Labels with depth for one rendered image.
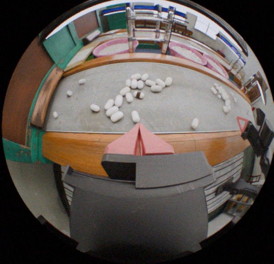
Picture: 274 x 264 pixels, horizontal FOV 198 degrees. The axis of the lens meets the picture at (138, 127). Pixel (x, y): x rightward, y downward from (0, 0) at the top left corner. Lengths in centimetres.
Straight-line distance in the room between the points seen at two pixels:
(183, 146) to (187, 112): 12
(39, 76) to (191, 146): 65
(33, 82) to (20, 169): 107
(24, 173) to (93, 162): 127
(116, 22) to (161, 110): 291
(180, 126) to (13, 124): 62
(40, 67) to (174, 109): 62
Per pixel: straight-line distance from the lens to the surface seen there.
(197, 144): 27
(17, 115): 45
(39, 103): 44
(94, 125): 28
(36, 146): 47
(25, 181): 145
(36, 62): 54
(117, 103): 26
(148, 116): 26
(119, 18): 298
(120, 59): 41
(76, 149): 28
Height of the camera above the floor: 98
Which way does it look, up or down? 76 degrees down
